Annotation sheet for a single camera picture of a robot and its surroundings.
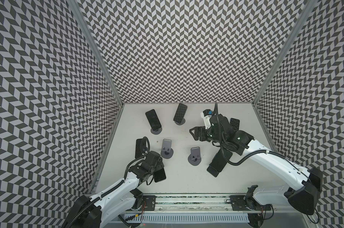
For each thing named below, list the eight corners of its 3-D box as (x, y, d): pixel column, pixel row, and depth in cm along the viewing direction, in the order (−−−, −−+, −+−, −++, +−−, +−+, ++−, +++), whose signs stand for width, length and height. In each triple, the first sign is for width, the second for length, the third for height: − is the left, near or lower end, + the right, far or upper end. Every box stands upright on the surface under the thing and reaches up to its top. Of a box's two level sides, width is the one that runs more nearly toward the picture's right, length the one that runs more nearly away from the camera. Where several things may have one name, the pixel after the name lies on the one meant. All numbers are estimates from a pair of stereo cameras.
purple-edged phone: (155, 135, 101) (152, 122, 89) (148, 125, 106) (145, 112, 94) (163, 131, 103) (161, 118, 91) (156, 121, 108) (153, 108, 97)
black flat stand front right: (206, 170, 86) (207, 167, 82) (208, 167, 87) (209, 164, 83) (215, 178, 83) (217, 175, 79) (217, 175, 85) (219, 172, 81)
